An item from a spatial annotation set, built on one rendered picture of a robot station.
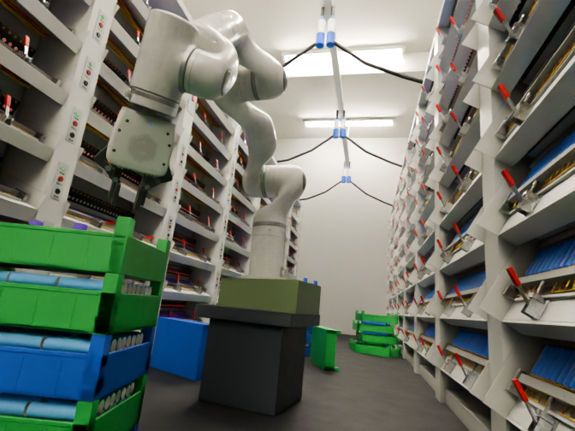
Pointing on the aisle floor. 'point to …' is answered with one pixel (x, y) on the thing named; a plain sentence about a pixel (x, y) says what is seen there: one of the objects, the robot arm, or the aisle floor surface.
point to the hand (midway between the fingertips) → (127, 195)
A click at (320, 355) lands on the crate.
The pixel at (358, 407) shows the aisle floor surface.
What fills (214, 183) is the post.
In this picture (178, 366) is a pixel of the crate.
